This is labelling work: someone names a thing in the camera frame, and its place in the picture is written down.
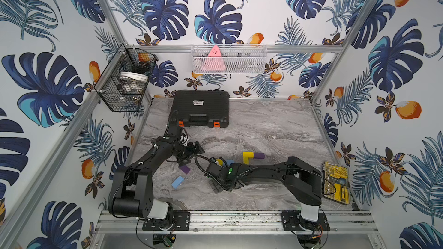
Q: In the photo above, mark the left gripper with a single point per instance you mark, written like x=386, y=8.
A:
x=190, y=148

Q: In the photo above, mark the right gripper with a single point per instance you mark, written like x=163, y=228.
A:
x=216, y=188

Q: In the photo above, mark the long yellow block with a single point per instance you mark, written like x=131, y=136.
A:
x=245, y=160

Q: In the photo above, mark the purple short block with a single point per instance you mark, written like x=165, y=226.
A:
x=258, y=155

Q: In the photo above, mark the dark purple block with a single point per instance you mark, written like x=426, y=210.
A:
x=185, y=169

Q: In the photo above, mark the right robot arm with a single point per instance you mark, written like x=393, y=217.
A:
x=301, y=179

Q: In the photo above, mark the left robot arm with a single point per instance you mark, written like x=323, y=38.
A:
x=132, y=190

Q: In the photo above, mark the black plastic tool case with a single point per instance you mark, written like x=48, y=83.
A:
x=200, y=108

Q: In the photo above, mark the pink triangle item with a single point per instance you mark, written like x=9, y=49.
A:
x=214, y=61

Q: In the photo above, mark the yellow screwdriver bit set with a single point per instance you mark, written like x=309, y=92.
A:
x=336, y=185

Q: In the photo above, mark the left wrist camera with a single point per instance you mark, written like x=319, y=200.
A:
x=174, y=130

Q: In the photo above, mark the black wire basket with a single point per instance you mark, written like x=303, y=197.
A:
x=122, y=94

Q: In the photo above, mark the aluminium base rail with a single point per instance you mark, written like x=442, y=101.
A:
x=237, y=222

